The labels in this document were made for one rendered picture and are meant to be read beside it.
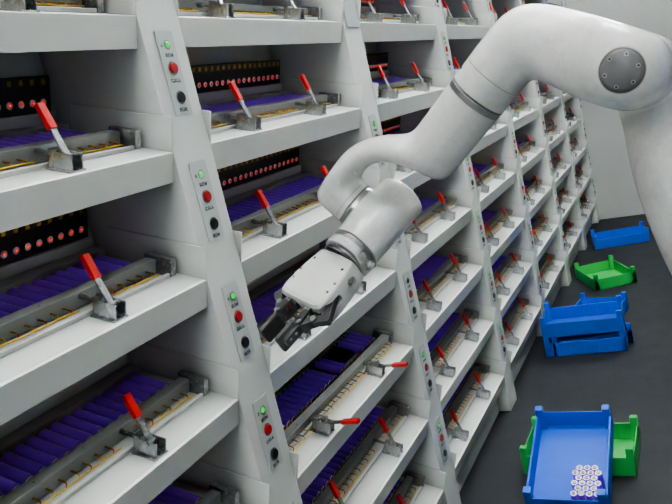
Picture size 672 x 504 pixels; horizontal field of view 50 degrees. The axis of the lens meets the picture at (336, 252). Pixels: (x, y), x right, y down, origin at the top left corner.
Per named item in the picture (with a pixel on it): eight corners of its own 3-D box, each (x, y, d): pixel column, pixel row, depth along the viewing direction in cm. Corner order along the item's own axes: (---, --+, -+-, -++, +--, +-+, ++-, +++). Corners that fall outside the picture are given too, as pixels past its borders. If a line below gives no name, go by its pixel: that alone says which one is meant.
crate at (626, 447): (641, 439, 210) (636, 414, 209) (636, 476, 193) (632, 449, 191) (536, 439, 224) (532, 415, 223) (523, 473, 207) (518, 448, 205)
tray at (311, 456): (411, 362, 178) (414, 327, 175) (295, 501, 125) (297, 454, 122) (337, 343, 186) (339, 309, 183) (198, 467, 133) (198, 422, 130)
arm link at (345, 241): (384, 273, 118) (373, 286, 117) (348, 258, 124) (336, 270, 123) (365, 238, 112) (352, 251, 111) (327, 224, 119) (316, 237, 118)
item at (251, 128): (360, 127, 167) (364, 66, 163) (210, 171, 115) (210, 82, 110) (282, 118, 175) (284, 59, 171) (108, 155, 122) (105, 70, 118)
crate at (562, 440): (611, 516, 179) (605, 495, 175) (528, 512, 188) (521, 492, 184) (614, 424, 201) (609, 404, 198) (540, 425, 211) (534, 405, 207)
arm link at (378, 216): (335, 219, 115) (380, 257, 114) (386, 164, 119) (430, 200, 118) (328, 236, 123) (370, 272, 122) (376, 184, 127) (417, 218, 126)
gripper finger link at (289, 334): (324, 326, 111) (295, 358, 109) (310, 319, 114) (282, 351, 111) (315, 313, 109) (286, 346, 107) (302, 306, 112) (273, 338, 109)
